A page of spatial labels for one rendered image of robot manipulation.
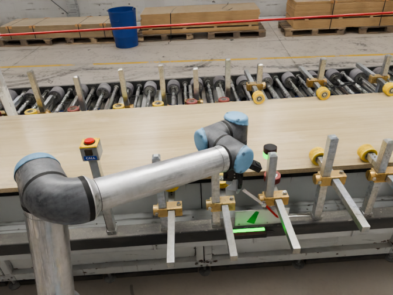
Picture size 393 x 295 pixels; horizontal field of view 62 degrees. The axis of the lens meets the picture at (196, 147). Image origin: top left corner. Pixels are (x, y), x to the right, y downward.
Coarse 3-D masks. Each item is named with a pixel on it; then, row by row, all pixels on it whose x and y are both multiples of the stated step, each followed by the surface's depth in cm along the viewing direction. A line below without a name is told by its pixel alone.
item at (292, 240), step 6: (276, 186) 161; (276, 204) 151; (282, 204) 150; (282, 210) 147; (282, 216) 144; (282, 222) 142; (288, 222) 141; (288, 228) 138; (288, 234) 135; (294, 234) 135; (288, 240) 135; (294, 240) 133; (294, 246) 130; (294, 252) 130
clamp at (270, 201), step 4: (276, 192) 156; (280, 192) 155; (260, 196) 154; (264, 196) 154; (276, 196) 153; (280, 196) 153; (284, 196) 153; (288, 196) 153; (264, 200) 153; (268, 200) 153; (272, 200) 153; (284, 200) 154; (268, 204) 154; (272, 204) 155; (284, 204) 155
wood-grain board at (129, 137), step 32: (352, 96) 231; (384, 96) 229; (0, 128) 214; (32, 128) 212; (64, 128) 210; (96, 128) 208; (128, 128) 206; (160, 128) 205; (192, 128) 203; (256, 128) 200; (288, 128) 198; (320, 128) 196; (352, 128) 195; (384, 128) 193; (0, 160) 182; (64, 160) 180; (128, 160) 177; (256, 160) 172; (288, 160) 171; (352, 160) 169; (0, 192) 163
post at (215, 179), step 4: (212, 176) 144; (216, 176) 145; (212, 180) 146; (216, 180) 146; (212, 184) 147; (216, 184) 147; (212, 188) 148; (216, 188) 148; (212, 192) 149; (216, 192) 150; (212, 196) 151; (216, 196) 151; (212, 200) 152; (216, 200) 152; (212, 212) 157; (216, 212) 157; (212, 216) 158; (216, 216) 158; (212, 220) 160; (216, 220) 159
